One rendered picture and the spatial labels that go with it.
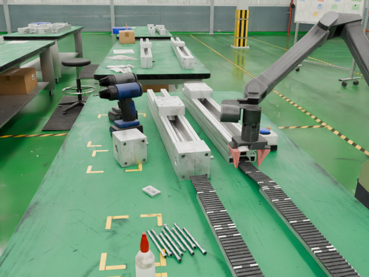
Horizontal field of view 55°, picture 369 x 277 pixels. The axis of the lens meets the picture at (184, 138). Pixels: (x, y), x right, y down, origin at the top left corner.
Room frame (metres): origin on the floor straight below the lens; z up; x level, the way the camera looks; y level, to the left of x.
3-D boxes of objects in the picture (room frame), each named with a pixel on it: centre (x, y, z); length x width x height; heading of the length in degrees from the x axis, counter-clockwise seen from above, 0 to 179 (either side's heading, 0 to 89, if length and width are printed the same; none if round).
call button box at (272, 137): (1.27, -0.29, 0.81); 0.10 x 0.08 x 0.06; 102
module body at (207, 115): (1.52, -0.12, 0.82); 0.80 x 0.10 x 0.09; 12
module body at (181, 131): (1.48, 0.07, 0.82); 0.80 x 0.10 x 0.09; 12
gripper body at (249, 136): (1.07, -0.21, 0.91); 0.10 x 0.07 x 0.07; 102
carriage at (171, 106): (1.48, 0.07, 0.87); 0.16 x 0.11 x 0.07; 12
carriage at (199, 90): (1.76, -0.07, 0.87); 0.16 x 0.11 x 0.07; 12
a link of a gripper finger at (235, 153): (1.06, -0.18, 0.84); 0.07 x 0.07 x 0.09; 12
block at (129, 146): (1.15, 0.18, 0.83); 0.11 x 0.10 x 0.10; 117
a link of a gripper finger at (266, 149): (1.08, -0.23, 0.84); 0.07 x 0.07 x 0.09; 12
